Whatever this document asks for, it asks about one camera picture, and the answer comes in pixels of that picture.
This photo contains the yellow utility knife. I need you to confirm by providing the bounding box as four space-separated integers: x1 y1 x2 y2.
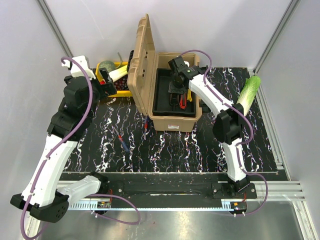
187 89 192 102

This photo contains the red black utility knife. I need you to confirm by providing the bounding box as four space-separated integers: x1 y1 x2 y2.
179 93 188 110

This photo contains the black tool box tray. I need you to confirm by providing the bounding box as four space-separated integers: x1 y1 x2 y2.
152 68 197 118

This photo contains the tan plastic tool box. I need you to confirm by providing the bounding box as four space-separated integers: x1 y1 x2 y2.
127 15 202 133

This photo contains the blue screwdriver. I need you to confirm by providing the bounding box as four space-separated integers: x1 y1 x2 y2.
114 128 130 153
143 115 149 140

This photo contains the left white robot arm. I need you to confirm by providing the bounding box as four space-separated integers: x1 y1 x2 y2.
10 55 116 223

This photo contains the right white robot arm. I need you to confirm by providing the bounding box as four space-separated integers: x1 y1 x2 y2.
168 56 250 198

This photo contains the green netted melon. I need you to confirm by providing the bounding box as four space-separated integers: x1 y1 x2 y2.
98 60 117 72

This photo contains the purple grape bunch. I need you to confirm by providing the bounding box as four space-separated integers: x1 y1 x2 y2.
113 76 129 91

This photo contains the green white leek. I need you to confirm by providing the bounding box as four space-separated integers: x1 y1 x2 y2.
109 65 128 82

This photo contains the yellow plastic fruit tray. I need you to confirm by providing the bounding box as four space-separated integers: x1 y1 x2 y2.
95 62 132 98

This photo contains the green napa cabbage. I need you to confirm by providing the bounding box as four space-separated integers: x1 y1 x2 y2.
237 75 261 116

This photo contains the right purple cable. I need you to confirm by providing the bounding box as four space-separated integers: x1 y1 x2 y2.
179 49 270 217

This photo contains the purple cable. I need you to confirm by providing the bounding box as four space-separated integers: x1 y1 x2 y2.
19 56 141 240
179 49 270 217

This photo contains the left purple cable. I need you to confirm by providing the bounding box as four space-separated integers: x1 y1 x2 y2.
19 56 141 240

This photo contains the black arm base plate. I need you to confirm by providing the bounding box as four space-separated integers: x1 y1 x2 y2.
59 172 258 210

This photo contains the aluminium frame rail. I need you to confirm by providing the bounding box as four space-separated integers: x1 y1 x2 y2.
57 181 305 215

